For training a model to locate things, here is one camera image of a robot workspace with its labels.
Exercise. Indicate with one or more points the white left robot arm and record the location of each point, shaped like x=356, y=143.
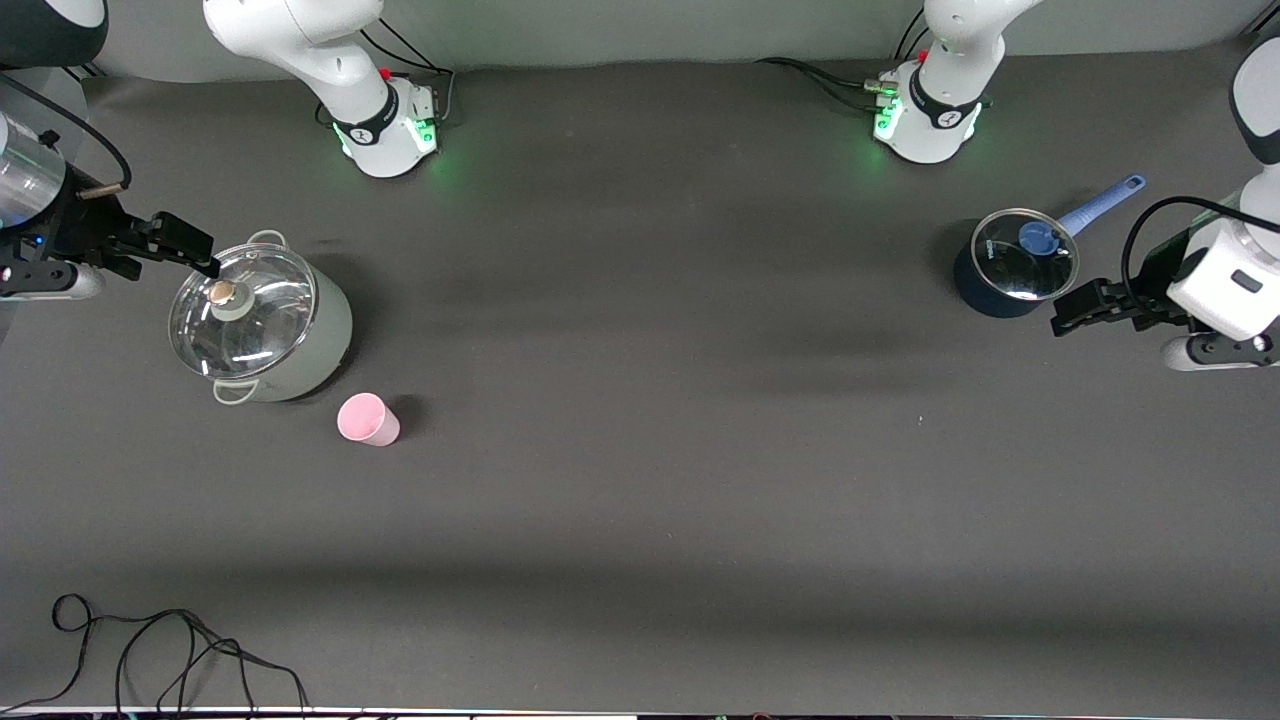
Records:
x=940, y=100

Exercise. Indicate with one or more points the dark blue saucepan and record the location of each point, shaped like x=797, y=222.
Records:
x=985, y=295

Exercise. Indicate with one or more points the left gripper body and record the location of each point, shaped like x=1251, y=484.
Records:
x=1152, y=293

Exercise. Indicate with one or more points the glass lid with beige knob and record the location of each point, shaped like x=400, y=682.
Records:
x=250, y=320

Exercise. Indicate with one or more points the pink plastic cup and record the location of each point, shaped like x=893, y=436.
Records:
x=365, y=420

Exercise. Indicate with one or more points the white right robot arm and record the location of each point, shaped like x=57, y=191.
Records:
x=330, y=60

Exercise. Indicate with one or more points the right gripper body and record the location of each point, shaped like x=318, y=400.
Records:
x=72, y=228

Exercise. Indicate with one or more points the glass lid with blue knob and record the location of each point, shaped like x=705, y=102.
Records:
x=1025, y=265

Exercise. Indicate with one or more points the dark grey table cover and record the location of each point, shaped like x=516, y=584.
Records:
x=640, y=500

